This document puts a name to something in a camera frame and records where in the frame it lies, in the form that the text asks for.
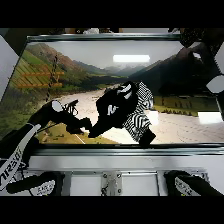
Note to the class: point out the black and striped garment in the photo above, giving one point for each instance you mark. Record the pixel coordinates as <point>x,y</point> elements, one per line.
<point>113,110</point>

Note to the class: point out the silver frame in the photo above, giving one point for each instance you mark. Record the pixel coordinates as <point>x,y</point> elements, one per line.
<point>133,152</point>

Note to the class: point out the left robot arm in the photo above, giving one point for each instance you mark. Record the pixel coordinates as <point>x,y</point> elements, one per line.
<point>43,115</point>

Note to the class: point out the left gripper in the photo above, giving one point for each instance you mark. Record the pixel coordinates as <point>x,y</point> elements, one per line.
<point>77,124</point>

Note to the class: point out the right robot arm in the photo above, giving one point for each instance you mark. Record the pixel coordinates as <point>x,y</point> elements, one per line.
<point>190,185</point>

